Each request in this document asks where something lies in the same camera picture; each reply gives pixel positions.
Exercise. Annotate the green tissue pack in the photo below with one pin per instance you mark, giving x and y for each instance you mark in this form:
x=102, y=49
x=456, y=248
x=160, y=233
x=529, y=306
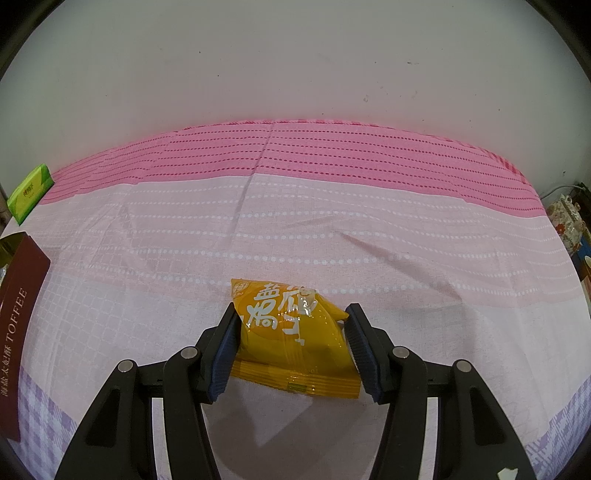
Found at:
x=30, y=194

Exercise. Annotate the yellow snack packet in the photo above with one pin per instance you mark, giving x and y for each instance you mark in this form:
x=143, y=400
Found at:
x=291, y=341

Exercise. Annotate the maroon and gold tin box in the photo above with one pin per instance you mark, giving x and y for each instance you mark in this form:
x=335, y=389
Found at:
x=23, y=300

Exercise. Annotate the floral teapot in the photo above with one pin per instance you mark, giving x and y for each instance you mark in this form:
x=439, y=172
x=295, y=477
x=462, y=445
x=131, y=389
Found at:
x=565, y=226

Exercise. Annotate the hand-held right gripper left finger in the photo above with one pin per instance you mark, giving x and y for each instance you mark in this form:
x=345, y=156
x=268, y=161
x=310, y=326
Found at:
x=221, y=364

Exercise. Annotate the pink and purple checked bedsheet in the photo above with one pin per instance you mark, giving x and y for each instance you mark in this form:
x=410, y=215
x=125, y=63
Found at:
x=323, y=221

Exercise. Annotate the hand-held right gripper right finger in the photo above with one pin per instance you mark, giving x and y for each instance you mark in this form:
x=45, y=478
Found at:
x=364, y=360

